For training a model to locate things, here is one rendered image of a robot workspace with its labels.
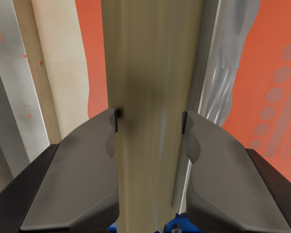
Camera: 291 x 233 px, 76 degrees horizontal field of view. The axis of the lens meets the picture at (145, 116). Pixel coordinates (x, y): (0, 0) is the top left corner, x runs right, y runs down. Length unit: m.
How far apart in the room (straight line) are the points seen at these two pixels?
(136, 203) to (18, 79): 0.19
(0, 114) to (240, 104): 1.62
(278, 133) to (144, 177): 0.25
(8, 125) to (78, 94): 1.48
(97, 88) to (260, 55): 0.22
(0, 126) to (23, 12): 1.56
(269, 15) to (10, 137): 1.75
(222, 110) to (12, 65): 0.27
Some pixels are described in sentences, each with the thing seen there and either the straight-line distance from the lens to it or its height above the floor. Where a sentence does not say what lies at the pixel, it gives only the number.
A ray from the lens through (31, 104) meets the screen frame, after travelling 0.27.
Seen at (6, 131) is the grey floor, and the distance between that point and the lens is 1.79.
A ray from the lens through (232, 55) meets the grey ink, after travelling 0.27.
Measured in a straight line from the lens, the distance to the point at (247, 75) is 0.29.
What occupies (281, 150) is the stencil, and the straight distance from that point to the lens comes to 0.39.
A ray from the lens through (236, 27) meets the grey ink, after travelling 0.27.
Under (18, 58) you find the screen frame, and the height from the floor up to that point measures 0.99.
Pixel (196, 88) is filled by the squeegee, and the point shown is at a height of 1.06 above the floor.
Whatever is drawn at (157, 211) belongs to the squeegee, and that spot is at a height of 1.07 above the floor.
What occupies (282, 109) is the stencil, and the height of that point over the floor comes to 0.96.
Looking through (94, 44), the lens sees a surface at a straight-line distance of 0.26.
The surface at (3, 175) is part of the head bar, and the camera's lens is 0.35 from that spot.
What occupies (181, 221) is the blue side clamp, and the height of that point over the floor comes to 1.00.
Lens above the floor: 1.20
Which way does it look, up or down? 62 degrees down
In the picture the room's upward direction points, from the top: 180 degrees counter-clockwise
